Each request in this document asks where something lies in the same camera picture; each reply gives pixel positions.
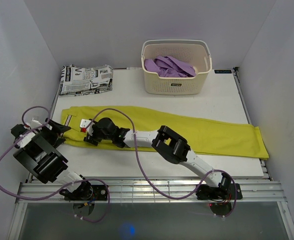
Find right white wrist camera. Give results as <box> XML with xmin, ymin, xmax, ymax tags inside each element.
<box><xmin>79</xmin><ymin>119</ymin><xmax>93</xmax><ymax>135</ymax></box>

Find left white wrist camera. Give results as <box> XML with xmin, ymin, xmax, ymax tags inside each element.
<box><xmin>24</xmin><ymin>116</ymin><xmax>42</xmax><ymax>129</ymax></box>

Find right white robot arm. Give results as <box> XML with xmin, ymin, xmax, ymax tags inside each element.
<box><xmin>80</xmin><ymin>117</ymin><xmax>237</xmax><ymax>201</ymax></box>

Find purple garment in basket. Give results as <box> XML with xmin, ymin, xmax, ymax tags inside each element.
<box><xmin>144</xmin><ymin>55</ymin><xmax>196</xmax><ymax>78</ymax></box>

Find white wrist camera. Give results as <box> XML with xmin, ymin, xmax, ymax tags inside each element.
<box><xmin>79</xmin><ymin>119</ymin><xmax>93</xmax><ymax>135</ymax></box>
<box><xmin>24</xmin><ymin>116</ymin><xmax>42</xmax><ymax>129</ymax></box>

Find cream perforated laundry basket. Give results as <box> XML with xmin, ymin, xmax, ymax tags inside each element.
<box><xmin>141</xmin><ymin>39</ymin><xmax>212</xmax><ymax>95</ymax></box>

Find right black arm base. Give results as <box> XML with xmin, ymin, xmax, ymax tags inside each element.
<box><xmin>196</xmin><ymin>183</ymin><xmax>243</xmax><ymax>218</ymax></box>

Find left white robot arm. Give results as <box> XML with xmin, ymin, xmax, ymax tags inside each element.
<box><xmin>11</xmin><ymin>120</ymin><xmax>93</xmax><ymax>201</ymax></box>

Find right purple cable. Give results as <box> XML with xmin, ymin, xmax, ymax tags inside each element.
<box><xmin>85</xmin><ymin>107</ymin><xmax>240</xmax><ymax>219</ymax></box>

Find aluminium rail frame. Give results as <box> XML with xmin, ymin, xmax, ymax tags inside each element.
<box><xmin>9</xmin><ymin>66</ymin><xmax>294</xmax><ymax>240</ymax></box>

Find yellow-green trousers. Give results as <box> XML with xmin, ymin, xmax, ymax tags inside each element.
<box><xmin>60</xmin><ymin>105</ymin><xmax>270</xmax><ymax>161</ymax></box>

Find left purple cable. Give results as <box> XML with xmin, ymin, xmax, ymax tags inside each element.
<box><xmin>0</xmin><ymin>105</ymin><xmax>111</xmax><ymax>224</ymax></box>

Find purple cable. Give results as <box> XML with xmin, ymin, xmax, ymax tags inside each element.
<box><xmin>85</xmin><ymin>107</ymin><xmax>240</xmax><ymax>219</ymax></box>
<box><xmin>0</xmin><ymin>105</ymin><xmax>111</xmax><ymax>224</ymax></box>

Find folded newspaper print trousers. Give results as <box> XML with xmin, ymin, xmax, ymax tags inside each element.
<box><xmin>59</xmin><ymin>64</ymin><xmax>113</xmax><ymax>97</ymax></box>

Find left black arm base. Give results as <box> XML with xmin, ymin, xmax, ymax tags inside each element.
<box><xmin>59</xmin><ymin>183</ymin><xmax>108</xmax><ymax>217</ymax></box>

